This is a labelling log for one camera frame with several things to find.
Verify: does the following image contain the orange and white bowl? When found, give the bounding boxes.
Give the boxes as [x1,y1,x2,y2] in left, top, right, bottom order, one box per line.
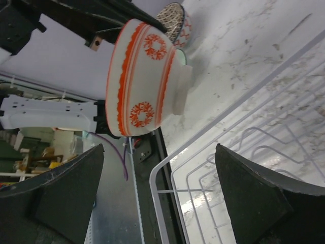
[105,19,192,137]

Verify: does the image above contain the white wire dish rack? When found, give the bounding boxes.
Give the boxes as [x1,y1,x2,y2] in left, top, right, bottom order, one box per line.
[151,32,324,243]

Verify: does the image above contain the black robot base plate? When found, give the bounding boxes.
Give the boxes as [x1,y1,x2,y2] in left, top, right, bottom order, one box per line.
[130,129,186,243]

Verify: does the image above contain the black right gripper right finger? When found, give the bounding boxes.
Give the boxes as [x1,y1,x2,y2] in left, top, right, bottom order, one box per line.
[215,144,324,243]

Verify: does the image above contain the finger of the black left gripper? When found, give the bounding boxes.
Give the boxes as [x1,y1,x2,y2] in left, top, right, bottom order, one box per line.
[35,0,167,45]

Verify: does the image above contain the brown checkered blue-rimmed bowl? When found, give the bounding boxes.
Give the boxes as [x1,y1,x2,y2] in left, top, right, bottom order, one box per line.
[156,3,192,49]

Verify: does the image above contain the pale green ribbed bowl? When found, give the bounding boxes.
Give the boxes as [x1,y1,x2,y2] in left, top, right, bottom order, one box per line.
[175,49,188,66]

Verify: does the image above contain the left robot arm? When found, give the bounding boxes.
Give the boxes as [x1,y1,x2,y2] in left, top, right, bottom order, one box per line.
[1,1,167,135]

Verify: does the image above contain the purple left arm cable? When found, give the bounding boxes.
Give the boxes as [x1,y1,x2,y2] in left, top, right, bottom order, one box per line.
[86,131,130,181]

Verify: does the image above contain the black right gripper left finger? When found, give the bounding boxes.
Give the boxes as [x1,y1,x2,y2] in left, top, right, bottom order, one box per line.
[1,144,104,243]

